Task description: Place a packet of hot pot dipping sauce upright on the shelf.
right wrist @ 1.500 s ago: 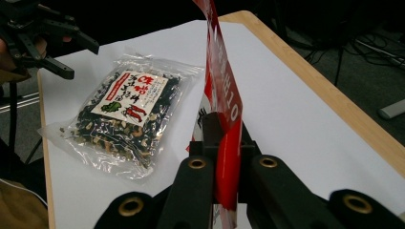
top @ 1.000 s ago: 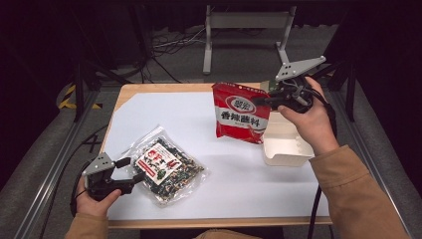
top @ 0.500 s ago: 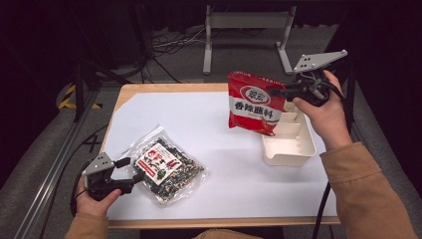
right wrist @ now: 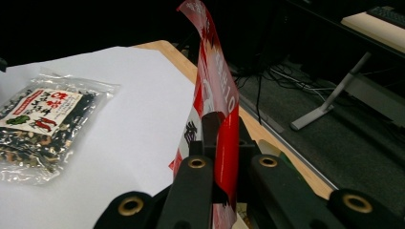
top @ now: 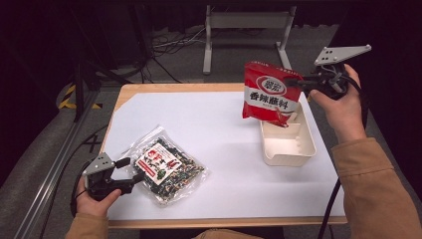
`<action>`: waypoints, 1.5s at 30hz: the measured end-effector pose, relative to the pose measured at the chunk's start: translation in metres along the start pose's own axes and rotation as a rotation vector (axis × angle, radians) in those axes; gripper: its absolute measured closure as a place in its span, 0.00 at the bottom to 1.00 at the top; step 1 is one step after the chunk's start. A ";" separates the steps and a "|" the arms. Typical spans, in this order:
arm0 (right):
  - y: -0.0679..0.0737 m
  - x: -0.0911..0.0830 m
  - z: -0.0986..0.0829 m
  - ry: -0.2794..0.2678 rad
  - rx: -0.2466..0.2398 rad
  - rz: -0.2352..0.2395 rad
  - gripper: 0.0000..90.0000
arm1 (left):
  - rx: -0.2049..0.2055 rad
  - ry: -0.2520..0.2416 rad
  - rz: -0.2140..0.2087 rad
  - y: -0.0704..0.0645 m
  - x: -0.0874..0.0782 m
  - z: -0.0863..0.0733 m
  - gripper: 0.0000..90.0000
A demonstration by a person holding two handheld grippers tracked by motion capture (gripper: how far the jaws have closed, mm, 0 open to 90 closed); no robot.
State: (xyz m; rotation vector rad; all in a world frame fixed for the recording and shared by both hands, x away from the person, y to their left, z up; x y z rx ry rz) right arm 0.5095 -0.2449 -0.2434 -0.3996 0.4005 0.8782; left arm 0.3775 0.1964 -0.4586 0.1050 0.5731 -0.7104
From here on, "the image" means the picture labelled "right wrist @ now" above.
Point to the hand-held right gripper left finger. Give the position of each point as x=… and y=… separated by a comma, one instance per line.
x=211, y=127

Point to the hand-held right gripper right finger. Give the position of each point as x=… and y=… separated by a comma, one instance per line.
x=247, y=140

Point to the red seasoning packet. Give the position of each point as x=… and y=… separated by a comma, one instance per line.
x=227, y=149

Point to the beige and green food packet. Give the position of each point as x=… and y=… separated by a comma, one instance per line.
x=268, y=147

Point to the white paper sheet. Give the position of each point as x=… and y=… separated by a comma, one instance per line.
x=137, y=105

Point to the light wooden desk top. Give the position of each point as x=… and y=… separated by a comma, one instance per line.
x=372, y=28

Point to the clear dried seaweed mix packet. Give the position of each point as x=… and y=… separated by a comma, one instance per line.
x=41, y=127

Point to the black keyboard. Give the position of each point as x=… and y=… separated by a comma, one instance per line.
x=388, y=14

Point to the white metal desk frame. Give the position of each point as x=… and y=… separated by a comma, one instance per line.
x=331, y=98

